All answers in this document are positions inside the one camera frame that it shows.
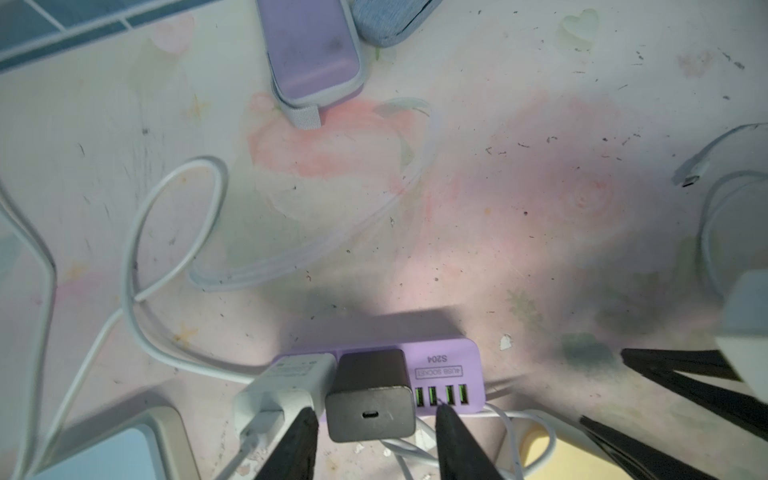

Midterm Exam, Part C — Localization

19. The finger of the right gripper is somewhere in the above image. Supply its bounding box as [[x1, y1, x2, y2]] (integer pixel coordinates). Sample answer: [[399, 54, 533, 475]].
[[579, 416, 716, 480], [620, 348, 767, 440]]

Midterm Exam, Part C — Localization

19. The purple power strip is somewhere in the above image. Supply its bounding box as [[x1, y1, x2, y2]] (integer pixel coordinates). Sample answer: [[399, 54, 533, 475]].
[[292, 336, 486, 417]]

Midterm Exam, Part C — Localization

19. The white charger adapter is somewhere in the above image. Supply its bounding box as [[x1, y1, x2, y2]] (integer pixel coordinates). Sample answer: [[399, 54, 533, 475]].
[[233, 353, 337, 449]]

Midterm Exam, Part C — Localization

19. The purple case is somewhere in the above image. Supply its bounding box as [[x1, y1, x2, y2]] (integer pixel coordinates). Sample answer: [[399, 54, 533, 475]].
[[256, 0, 367, 130]]

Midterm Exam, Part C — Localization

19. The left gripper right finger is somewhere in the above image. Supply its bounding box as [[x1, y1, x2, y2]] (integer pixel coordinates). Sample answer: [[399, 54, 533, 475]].
[[435, 404, 503, 480]]

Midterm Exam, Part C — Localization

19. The yellow electronic scale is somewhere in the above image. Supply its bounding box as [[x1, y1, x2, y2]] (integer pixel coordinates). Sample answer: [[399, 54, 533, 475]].
[[519, 409, 630, 480]]

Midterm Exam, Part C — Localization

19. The power strip white cord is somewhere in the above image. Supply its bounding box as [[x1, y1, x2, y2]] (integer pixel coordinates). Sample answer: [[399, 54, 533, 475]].
[[0, 155, 271, 480]]

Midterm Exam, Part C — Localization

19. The blue electronic scale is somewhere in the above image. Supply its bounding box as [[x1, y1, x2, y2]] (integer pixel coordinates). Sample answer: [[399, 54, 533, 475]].
[[32, 406, 200, 479]]

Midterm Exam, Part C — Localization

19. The long white usb cable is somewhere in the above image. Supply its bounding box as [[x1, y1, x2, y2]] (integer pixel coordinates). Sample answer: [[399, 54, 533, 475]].
[[671, 122, 768, 301]]

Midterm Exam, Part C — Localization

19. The black charger adapter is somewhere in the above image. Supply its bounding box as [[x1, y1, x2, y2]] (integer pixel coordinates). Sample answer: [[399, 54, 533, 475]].
[[325, 349, 416, 443]]

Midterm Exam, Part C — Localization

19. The grey blue case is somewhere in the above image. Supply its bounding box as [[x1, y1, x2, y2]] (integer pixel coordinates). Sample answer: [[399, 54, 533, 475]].
[[351, 0, 442, 48]]

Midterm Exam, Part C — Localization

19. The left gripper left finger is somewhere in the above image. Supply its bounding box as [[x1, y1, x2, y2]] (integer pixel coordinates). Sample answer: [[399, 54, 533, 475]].
[[254, 407, 319, 480]]

